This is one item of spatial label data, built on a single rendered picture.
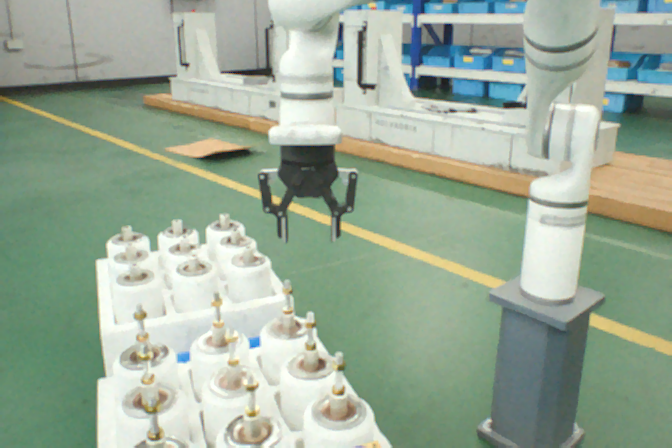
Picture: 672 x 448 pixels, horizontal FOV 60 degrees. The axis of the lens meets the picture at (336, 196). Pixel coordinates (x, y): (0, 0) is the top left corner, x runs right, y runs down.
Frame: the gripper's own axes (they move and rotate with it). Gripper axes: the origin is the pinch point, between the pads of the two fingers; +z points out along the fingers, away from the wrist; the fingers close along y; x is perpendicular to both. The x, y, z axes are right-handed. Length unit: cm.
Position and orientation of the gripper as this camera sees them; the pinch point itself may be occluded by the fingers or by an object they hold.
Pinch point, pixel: (309, 232)
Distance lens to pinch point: 82.9
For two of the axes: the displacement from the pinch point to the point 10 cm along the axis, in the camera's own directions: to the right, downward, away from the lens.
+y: -10.0, 0.1, -0.1
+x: 0.1, 3.0, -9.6
